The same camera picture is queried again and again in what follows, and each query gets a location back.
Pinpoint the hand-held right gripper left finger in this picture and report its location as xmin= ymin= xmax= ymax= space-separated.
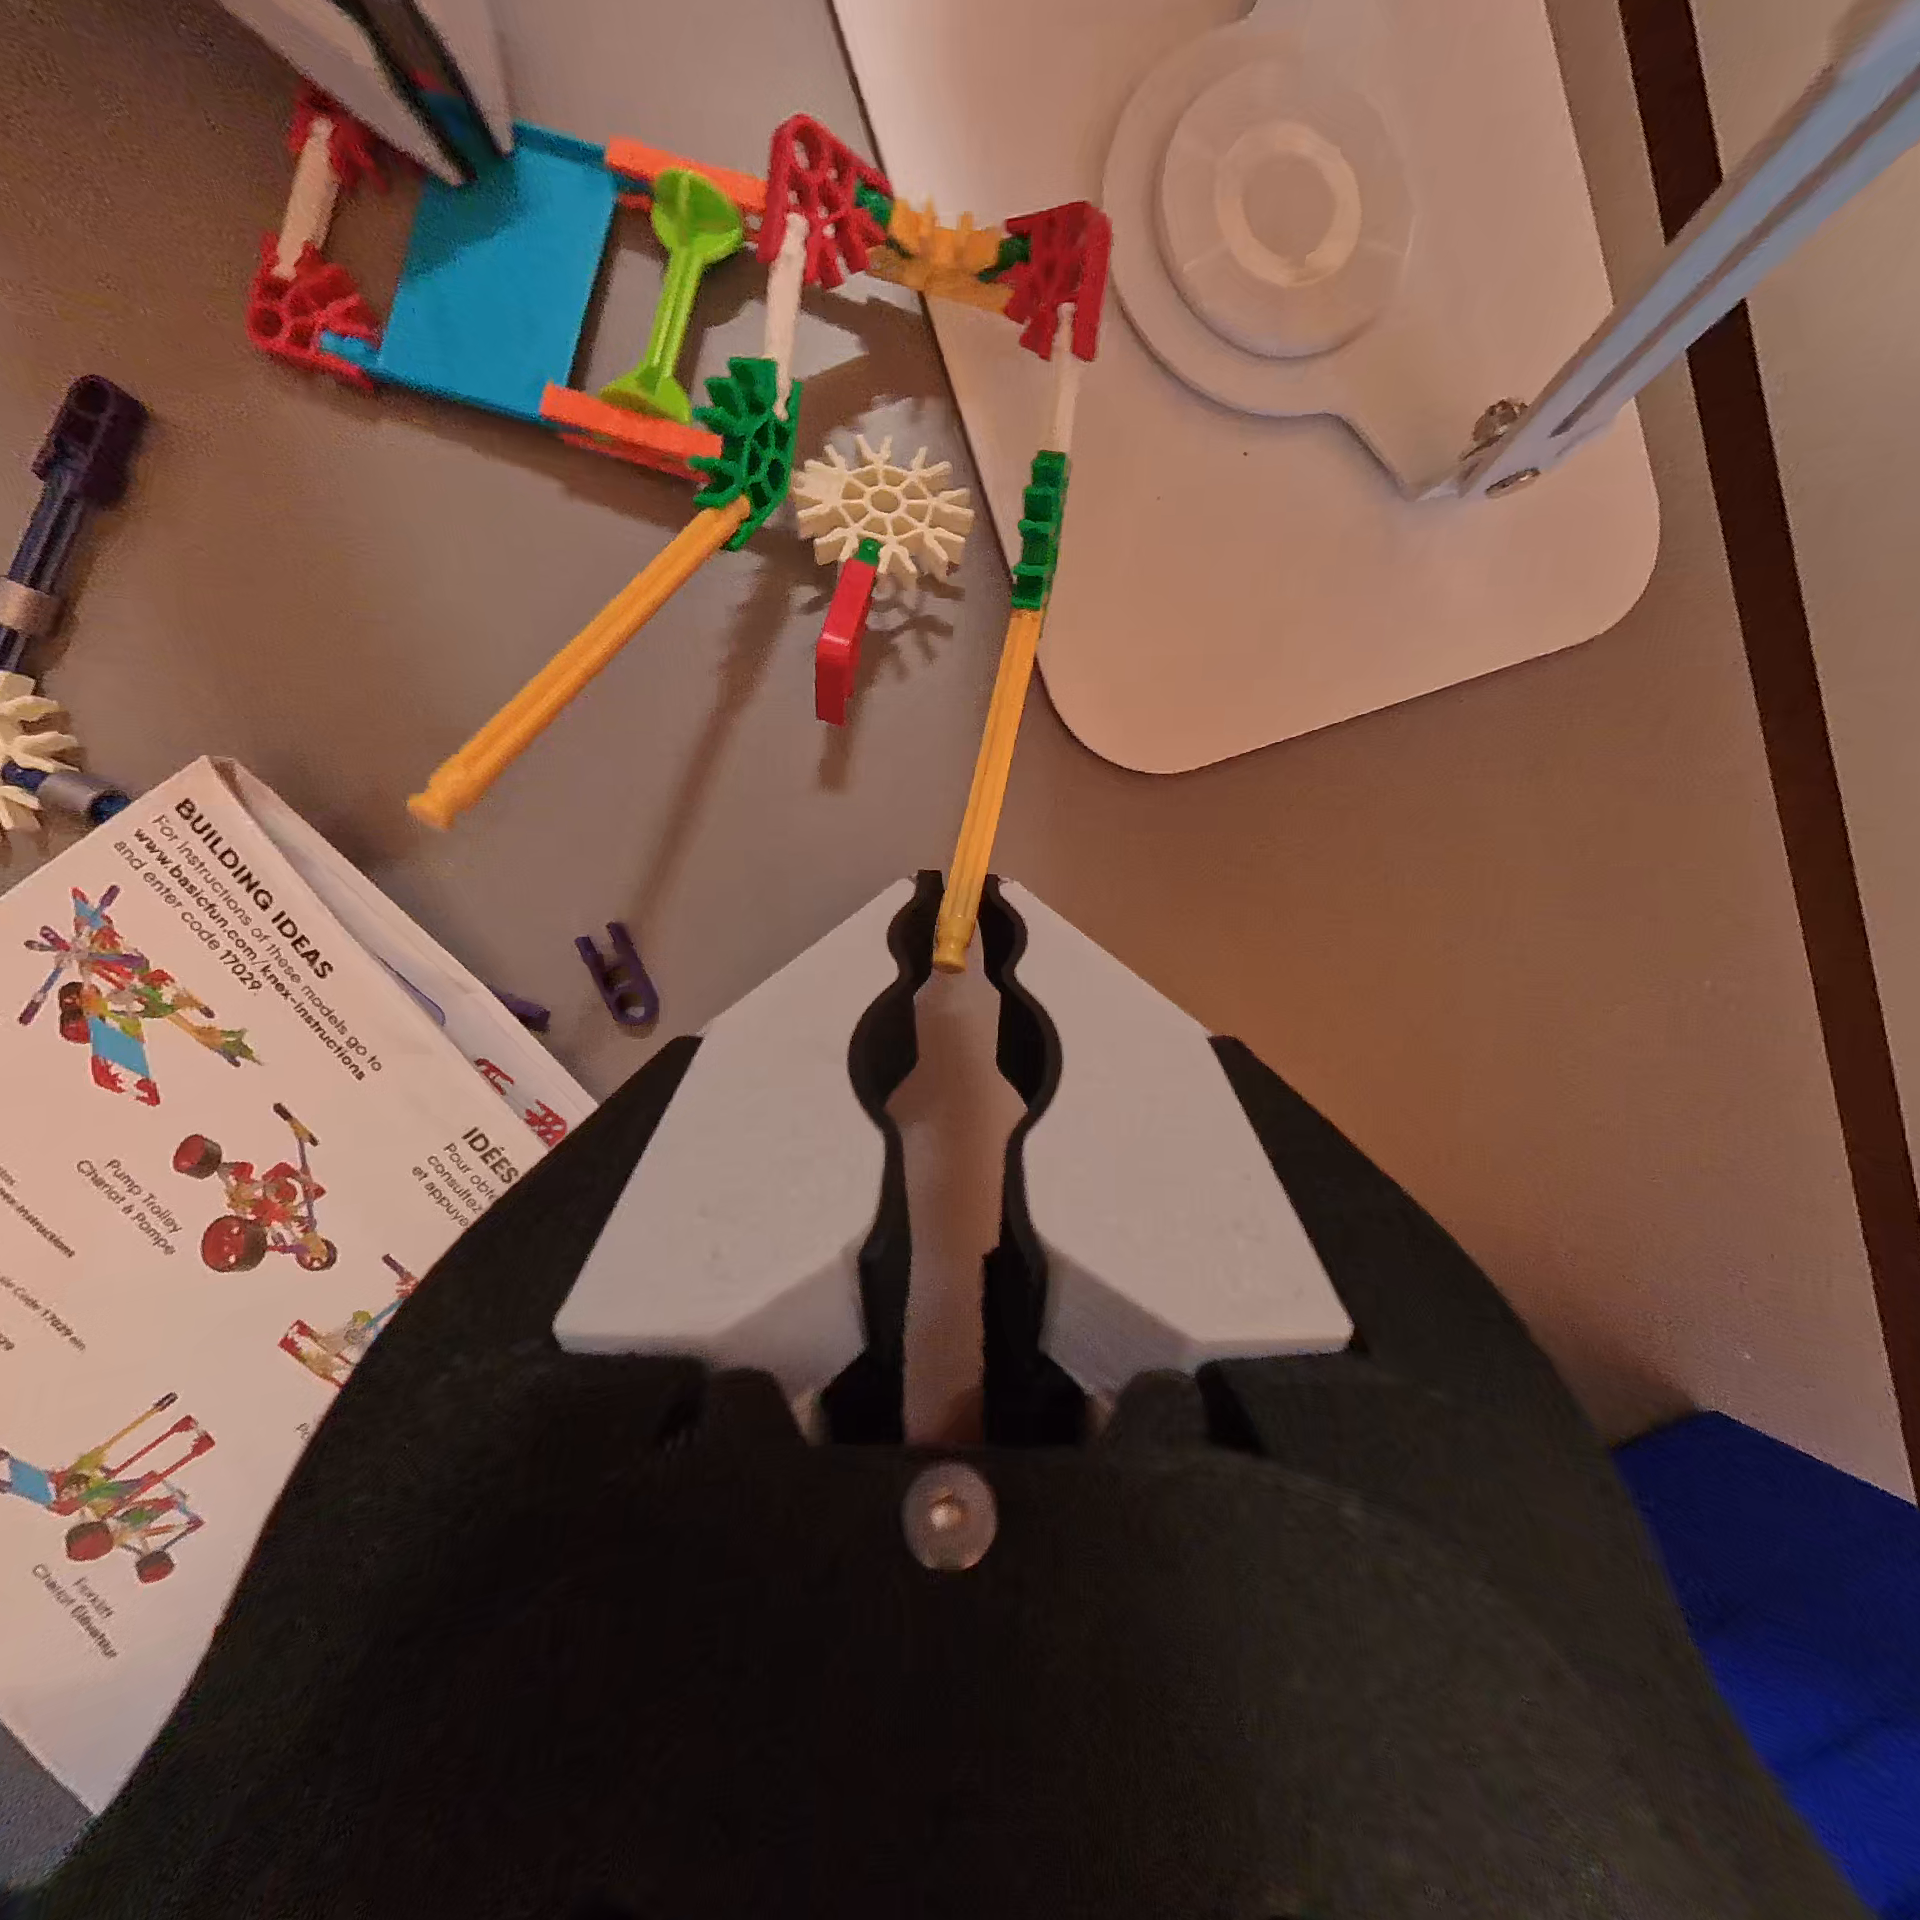
xmin=553 ymin=872 xmax=944 ymax=1445

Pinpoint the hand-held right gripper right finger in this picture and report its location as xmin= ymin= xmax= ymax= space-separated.
xmin=979 ymin=872 xmax=1356 ymax=1445

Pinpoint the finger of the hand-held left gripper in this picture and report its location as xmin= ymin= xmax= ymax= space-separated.
xmin=222 ymin=0 xmax=481 ymax=187
xmin=404 ymin=0 xmax=521 ymax=165

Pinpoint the colourful construction toy model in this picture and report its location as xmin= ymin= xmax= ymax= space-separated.
xmin=246 ymin=83 xmax=1115 ymax=725

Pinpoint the yellow plastic rod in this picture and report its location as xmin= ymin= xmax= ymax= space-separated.
xmin=406 ymin=493 xmax=751 ymax=832
xmin=931 ymin=598 xmax=1047 ymax=976

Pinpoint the white tabbed booklet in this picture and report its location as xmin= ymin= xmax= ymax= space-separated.
xmin=374 ymin=839 xmax=606 ymax=1149

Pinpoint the purple clip connector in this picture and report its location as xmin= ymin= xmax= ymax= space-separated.
xmin=574 ymin=922 xmax=663 ymax=1031

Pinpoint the toy instruction booklet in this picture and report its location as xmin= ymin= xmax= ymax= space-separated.
xmin=0 ymin=756 xmax=606 ymax=1820

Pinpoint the white metal stand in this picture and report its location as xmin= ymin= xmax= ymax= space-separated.
xmin=831 ymin=0 xmax=1920 ymax=779

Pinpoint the blue plastic bin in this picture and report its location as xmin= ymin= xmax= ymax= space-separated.
xmin=1612 ymin=1407 xmax=1920 ymax=1920

